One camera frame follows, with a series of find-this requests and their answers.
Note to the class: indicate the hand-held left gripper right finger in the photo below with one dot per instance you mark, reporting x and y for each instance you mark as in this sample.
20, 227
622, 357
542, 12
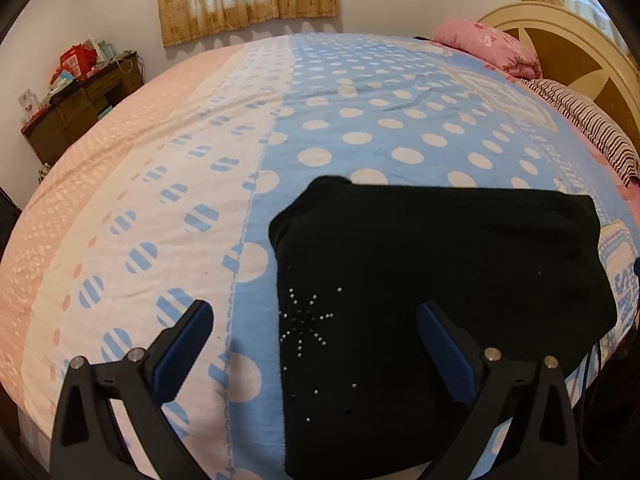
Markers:
445, 355

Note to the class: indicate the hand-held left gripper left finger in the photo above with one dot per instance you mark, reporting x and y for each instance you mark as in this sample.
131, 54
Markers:
185, 355

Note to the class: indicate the black pants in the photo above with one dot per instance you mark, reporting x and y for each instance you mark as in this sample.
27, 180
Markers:
425, 260

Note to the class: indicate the dark wooden desk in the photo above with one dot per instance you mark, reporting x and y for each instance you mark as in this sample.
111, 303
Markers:
75, 120

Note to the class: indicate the blue polka-dot blanket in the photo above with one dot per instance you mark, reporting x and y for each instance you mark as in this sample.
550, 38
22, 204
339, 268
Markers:
350, 110

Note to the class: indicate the striped pillow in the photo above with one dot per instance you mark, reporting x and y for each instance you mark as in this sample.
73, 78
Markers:
590, 120

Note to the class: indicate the pink floral quilt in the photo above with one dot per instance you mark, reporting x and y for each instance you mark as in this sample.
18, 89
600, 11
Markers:
485, 47

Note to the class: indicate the red gift box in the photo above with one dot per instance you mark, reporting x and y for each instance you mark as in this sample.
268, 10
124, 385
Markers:
77, 60

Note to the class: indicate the teal box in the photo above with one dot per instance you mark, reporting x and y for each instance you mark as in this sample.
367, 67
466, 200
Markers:
106, 51

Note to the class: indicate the cream wooden headboard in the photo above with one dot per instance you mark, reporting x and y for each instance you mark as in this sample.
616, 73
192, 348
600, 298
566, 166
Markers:
575, 35

